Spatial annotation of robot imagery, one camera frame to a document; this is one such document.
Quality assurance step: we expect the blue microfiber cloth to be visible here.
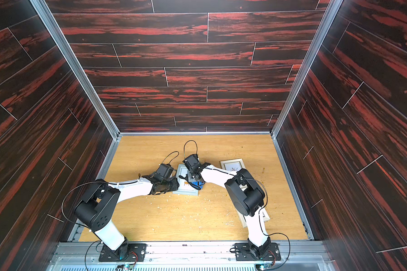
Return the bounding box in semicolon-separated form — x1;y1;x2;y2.
188;181;205;190

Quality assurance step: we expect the light green picture frame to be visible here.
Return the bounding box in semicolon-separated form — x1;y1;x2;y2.
173;164;199;196

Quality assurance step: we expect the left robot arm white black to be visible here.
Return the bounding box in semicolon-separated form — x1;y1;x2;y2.
74;176;179;260

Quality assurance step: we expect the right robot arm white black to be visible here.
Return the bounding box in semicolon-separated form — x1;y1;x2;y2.
185;163;271;259

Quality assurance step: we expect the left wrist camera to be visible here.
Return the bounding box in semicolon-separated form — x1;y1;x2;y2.
156;164;174;179

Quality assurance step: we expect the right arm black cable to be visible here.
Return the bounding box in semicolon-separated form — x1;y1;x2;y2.
182;139;291;271

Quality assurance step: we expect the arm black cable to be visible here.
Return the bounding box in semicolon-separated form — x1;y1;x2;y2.
60;150;180;229
182;139;291;271

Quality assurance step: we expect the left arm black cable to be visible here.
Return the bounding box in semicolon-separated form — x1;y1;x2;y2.
60;150;180;229

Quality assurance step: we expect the cream middle picture frame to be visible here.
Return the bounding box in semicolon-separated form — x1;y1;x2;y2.
220;159;245;172

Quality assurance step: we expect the cream picture frame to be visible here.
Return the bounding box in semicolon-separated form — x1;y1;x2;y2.
236;206;271;228
220;159;245;172

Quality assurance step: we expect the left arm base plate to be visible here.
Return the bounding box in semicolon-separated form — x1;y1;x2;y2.
98;243;147;263

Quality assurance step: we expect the cream near picture frame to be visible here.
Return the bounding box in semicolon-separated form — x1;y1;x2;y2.
236;206;271;228

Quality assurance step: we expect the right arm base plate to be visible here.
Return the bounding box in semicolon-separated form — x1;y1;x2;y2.
230;242;281;262

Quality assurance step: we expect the aluminium front rail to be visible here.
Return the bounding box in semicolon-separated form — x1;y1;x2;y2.
47;241;337;271

